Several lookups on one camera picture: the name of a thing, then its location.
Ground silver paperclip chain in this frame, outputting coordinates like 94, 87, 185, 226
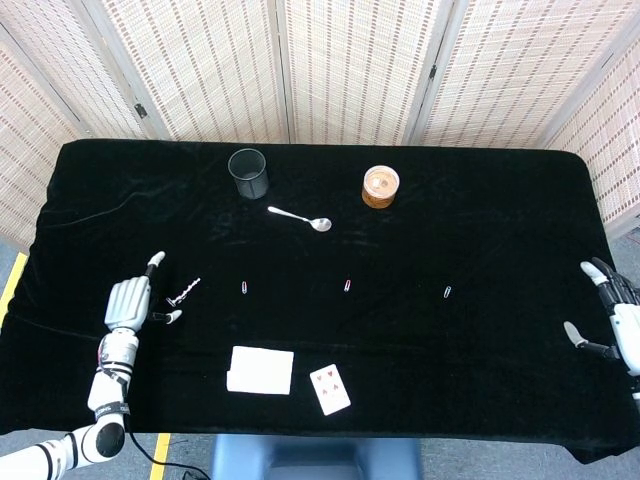
166, 277, 202, 307

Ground white card box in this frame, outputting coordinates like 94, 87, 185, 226
225, 345, 295, 396

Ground black mesh pen cup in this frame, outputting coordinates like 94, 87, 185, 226
227, 148, 270, 200

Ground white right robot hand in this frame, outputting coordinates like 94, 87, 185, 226
563, 257, 640, 376

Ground black velvet tablecloth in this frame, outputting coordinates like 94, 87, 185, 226
0, 138, 640, 464

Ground silver metal spoon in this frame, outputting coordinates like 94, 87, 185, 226
267, 205, 333, 234

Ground hearts playing card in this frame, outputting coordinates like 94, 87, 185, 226
309, 364, 353, 417

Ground orange jar with clear lid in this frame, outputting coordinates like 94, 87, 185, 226
361, 165, 401, 210

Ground black floor cable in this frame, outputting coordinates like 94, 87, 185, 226
127, 422, 211, 480

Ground woven folding screen panel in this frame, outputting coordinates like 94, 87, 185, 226
0, 0, 169, 141
272, 0, 454, 146
544, 39, 640, 241
82, 0, 291, 144
0, 24, 84, 249
409, 0, 640, 149

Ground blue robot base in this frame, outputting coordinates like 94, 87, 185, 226
207, 433, 424, 480

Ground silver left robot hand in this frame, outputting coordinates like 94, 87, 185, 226
103, 251, 184, 331

